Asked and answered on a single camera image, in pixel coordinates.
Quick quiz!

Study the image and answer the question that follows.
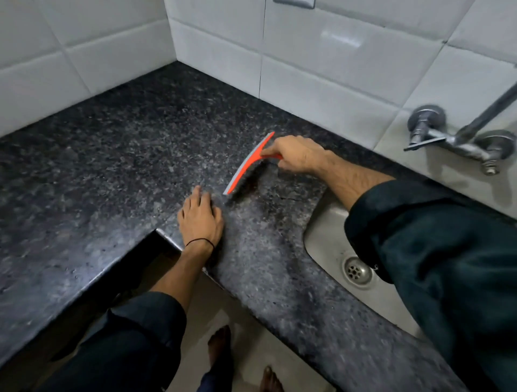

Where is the steel sink basin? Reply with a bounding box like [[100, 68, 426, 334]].
[[304, 190, 429, 341]]

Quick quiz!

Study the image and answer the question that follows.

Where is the chrome wall-mounted tap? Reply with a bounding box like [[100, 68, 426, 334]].
[[404, 81, 517, 177]]

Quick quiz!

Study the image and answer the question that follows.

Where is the person's left foot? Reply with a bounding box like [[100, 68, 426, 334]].
[[208, 325, 233, 378]]

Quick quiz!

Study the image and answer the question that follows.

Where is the person's right forearm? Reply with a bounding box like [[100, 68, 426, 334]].
[[321, 151, 396, 212]]

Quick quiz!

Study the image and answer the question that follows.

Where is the dark green shirt sleeve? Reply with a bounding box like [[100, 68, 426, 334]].
[[344, 180, 517, 392], [38, 292, 187, 392]]

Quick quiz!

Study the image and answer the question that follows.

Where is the person's right hand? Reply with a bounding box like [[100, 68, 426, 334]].
[[260, 135, 329, 174]]

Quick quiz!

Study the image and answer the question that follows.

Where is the person's right foot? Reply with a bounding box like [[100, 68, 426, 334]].
[[259, 365, 286, 392]]

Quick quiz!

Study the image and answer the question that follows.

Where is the person's left hand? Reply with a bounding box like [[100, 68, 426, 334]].
[[177, 186, 224, 248]]

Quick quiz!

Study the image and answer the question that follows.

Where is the round steel sink drain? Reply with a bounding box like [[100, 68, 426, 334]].
[[343, 256, 374, 287]]

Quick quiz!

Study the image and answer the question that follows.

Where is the orange squeegee with grey blade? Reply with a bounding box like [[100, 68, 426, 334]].
[[223, 131, 284, 197]]

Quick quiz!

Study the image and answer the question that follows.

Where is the person's left forearm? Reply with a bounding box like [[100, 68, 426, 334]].
[[149, 241, 215, 314]]

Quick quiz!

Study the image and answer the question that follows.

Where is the person's foot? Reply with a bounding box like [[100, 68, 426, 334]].
[[208, 325, 233, 378], [259, 365, 286, 392]]

